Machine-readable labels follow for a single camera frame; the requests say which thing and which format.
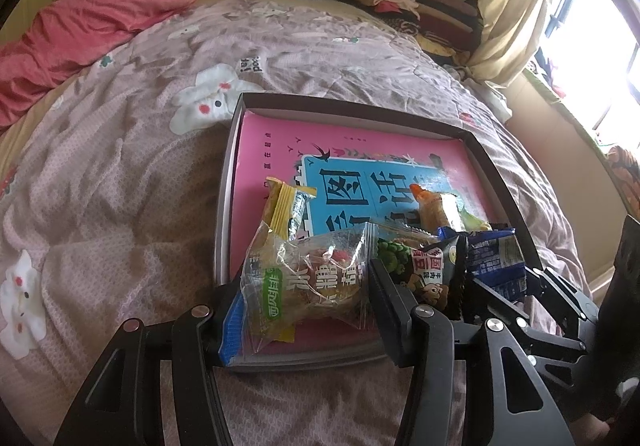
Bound black cartoon snack pack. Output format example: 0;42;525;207
405;236;468;320

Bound yellow Alpenliebe candy pack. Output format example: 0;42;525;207
247;177;317;344

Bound pink and blue book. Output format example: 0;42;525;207
228;108;501;357

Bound cream curtain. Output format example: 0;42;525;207
468;0;550;86

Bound pink blanket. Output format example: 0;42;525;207
1;0;197;131

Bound dark shallow cardboard box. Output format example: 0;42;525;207
212;91;547;375

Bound floral mauve quilt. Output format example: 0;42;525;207
0;0;591;446

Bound pile of folded clothes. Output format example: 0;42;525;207
355;0;483;66

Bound clear pack brown rice cakes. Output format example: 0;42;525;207
375;224;438;283

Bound clear pack red candy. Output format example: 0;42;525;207
240;223;376;354

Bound blue snack pack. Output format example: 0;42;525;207
437;227;527;302

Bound orange bread pack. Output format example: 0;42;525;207
409;184;465;233

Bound light green pastry pack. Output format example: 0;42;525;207
449;207;491;232

